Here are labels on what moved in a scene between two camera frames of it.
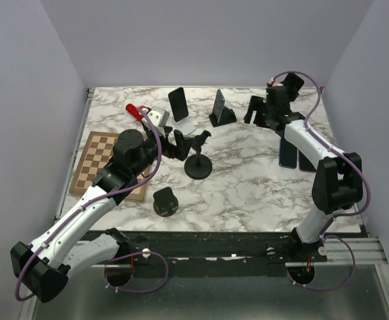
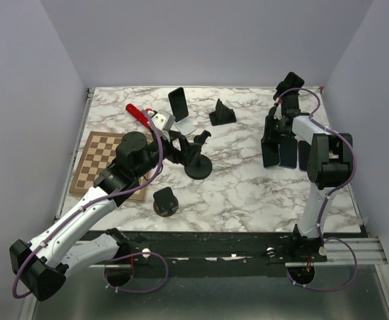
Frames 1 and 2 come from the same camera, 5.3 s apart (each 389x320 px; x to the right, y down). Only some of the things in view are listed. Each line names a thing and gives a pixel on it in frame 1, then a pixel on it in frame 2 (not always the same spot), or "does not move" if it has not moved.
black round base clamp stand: [199, 167] does not move
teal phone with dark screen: [219, 104] -> [270, 143]
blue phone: [287, 154] does not move
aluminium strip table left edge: [89, 93] does not move
